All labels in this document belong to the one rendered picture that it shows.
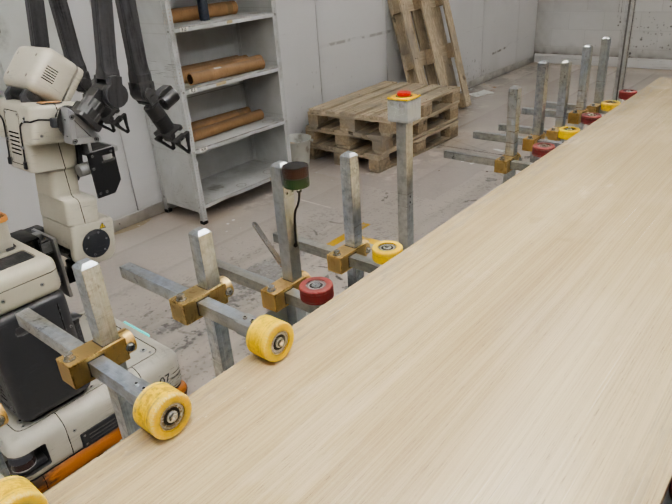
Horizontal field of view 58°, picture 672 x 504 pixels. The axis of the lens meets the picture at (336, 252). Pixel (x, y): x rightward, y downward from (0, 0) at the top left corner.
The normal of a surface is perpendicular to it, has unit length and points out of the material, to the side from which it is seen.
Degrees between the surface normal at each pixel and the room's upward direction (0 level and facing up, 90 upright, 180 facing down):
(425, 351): 0
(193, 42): 90
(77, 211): 90
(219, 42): 90
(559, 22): 90
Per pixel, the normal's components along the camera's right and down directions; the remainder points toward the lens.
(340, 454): -0.07, -0.89
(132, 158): 0.77, 0.24
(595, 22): -0.64, 0.38
